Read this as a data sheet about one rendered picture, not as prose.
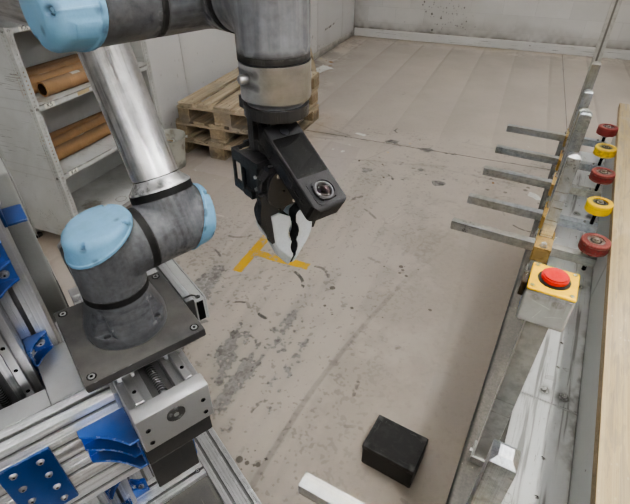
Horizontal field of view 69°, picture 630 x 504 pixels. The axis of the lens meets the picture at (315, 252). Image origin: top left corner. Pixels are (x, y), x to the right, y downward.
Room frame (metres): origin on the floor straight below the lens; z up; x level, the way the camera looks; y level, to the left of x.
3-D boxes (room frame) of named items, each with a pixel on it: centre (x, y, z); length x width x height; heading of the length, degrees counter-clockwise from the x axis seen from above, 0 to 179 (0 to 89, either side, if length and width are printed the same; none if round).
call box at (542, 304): (0.54, -0.37, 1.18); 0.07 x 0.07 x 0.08; 61
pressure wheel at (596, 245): (1.09, -0.82, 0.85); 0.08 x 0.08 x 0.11
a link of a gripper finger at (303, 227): (0.51, 0.03, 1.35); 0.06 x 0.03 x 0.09; 37
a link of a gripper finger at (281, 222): (0.49, 0.06, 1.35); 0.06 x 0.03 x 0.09; 37
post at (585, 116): (1.41, -0.85, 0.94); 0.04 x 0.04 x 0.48; 61
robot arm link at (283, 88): (0.49, 0.04, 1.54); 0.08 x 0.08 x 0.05
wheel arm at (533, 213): (1.41, -0.77, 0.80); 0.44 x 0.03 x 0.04; 61
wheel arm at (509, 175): (1.63, -0.89, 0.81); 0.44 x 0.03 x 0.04; 61
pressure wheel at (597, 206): (1.31, -0.95, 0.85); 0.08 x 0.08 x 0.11
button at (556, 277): (0.54, -0.37, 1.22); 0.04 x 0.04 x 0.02
